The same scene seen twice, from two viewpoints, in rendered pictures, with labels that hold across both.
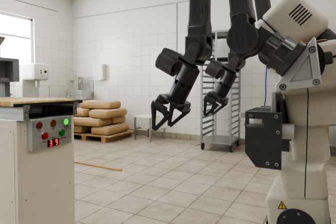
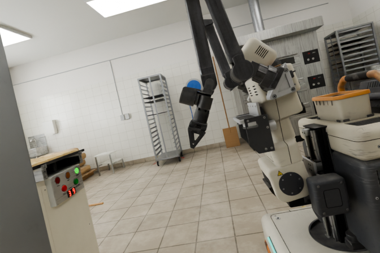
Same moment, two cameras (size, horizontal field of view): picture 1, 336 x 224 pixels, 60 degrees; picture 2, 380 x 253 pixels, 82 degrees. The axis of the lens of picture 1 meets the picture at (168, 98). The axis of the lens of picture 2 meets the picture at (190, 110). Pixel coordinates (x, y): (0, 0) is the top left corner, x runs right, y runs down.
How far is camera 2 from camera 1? 0.34 m
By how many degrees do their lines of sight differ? 22
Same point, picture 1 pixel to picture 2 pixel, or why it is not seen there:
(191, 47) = (208, 82)
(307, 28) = (267, 59)
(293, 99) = (267, 104)
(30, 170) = (57, 224)
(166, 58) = (188, 94)
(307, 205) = (294, 167)
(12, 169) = not seen: hidden behind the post
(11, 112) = not seen: hidden behind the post
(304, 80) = (286, 89)
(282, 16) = (251, 54)
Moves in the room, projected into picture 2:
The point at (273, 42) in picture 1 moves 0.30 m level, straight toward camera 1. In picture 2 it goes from (262, 69) to (310, 46)
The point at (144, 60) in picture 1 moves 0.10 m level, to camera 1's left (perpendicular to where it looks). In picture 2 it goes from (91, 109) to (87, 110)
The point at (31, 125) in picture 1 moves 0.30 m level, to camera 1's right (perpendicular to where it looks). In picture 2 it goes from (51, 182) to (116, 163)
